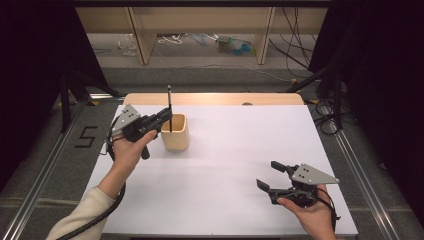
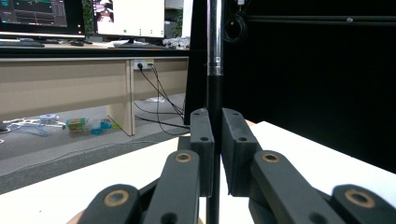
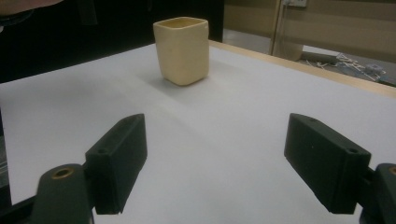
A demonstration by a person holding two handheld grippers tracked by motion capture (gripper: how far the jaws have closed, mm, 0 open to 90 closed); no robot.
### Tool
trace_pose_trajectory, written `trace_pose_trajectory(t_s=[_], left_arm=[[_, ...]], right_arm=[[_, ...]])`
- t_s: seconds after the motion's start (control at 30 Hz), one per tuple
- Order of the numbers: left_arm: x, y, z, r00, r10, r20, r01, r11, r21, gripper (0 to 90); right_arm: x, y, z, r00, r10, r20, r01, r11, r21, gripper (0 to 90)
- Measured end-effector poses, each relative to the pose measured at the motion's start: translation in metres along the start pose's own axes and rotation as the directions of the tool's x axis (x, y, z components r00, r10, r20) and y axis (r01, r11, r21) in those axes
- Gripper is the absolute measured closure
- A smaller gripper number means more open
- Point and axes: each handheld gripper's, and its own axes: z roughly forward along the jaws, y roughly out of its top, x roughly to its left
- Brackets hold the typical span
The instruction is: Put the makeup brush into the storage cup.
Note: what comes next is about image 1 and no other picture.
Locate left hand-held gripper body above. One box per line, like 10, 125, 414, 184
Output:
110, 104, 164, 160

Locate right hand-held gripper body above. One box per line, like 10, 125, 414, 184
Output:
268, 163, 340, 208

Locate black makeup brush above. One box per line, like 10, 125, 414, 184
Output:
167, 84, 174, 133

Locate cream ceramic cup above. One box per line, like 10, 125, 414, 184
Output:
160, 113, 190, 153

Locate person's left hand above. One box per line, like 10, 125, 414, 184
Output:
112, 129, 158, 178

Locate person's right hand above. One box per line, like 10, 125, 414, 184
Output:
277, 184, 337, 240

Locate white table cover sheet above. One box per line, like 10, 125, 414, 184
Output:
84, 104, 359, 238

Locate black tripod stand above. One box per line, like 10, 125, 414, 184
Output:
286, 64, 344, 130
59, 71, 121, 134

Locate clear plastic bag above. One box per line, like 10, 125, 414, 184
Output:
117, 33, 138, 57

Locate coloured plastic clutter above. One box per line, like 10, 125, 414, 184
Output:
215, 35, 257, 57

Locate beige office desk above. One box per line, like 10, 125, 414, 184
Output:
75, 6, 329, 66

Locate black curtain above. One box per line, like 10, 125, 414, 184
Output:
309, 0, 424, 221
0, 0, 111, 191

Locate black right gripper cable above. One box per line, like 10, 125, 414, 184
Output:
316, 187, 342, 233

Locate metal floor rail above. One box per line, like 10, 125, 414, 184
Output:
316, 103, 406, 240
0, 94, 124, 240

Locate black coiled floor cable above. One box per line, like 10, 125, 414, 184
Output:
313, 101, 343, 136

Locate white cord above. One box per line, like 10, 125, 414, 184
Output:
157, 34, 184, 45

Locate white floor cable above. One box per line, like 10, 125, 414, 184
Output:
186, 63, 292, 83

